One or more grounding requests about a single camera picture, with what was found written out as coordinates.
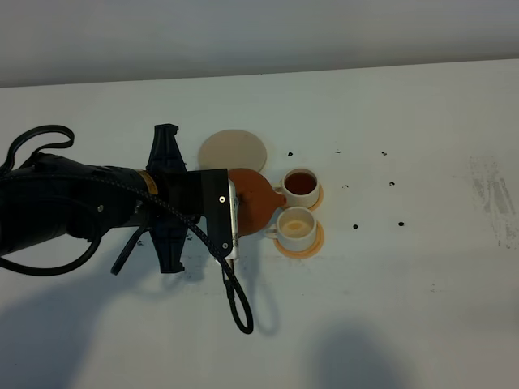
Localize near white teacup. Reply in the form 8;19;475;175
264;207;317;252

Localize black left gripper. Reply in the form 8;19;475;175
138;124;232;274

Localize near orange cup coaster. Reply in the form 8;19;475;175
273;222;325;259

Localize brown clay teapot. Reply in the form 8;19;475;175
228;169;286;237

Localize orange cup coaster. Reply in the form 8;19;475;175
273;222;325;259
308;184;324;211

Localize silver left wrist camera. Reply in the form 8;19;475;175
226;179;239;261

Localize far white teacup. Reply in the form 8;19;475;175
272;168;320;209

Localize black braided camera cable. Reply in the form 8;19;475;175
0;124;255;336

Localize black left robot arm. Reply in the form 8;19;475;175
1;124;238;276

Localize far orange cup coaster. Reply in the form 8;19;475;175
308;184;324;211

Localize white teacup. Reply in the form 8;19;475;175
272;168;320;209
264;207;317;252

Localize beige round teapot coaster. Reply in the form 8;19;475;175
198;130;268;172

